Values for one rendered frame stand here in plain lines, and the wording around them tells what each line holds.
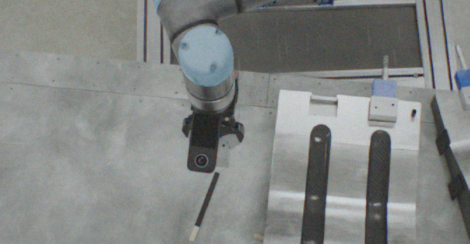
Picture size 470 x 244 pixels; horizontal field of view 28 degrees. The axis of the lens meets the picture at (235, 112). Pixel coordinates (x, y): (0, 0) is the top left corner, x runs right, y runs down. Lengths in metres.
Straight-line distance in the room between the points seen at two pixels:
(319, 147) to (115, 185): 0.39
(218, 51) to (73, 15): 1.58
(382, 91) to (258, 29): 0.87
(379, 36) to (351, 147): 0.89
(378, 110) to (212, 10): 0.45
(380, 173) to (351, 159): 0.06
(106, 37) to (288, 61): 0.60
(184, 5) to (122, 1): 1.50
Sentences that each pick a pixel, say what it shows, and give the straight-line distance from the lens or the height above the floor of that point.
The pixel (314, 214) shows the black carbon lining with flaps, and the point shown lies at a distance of 1.66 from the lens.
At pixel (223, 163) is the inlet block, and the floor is 0.92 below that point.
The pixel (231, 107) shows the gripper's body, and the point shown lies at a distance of 1.50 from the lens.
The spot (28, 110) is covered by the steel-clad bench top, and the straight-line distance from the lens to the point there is 1.87.
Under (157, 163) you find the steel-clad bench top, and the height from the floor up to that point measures 0.80.
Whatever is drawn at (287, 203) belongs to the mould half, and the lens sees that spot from 1.66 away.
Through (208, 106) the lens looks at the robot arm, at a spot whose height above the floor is 1.18.
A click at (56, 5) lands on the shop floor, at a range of 2.88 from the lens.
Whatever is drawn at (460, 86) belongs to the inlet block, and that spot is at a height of 0.87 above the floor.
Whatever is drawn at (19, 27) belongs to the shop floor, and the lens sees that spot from 2.87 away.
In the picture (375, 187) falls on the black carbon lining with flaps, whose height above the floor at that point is 0.88.
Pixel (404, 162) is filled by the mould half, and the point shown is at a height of 0.89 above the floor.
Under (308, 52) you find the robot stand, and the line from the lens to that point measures 2.51.
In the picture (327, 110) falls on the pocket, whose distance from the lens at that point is 1.75.
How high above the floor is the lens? 2.48
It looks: 68 degrees down
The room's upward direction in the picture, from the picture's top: 4 degrees counter-clockwise
